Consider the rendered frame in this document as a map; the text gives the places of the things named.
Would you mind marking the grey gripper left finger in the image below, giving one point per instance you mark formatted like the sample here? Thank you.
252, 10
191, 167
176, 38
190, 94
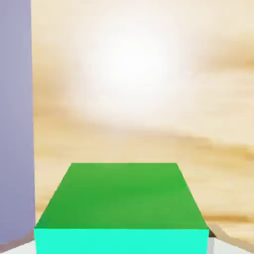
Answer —
21, 248

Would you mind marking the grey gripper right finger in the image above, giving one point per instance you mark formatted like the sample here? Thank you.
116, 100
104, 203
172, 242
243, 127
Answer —
228, 247

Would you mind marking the small green cube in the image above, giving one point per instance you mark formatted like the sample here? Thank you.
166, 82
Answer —
123, 208

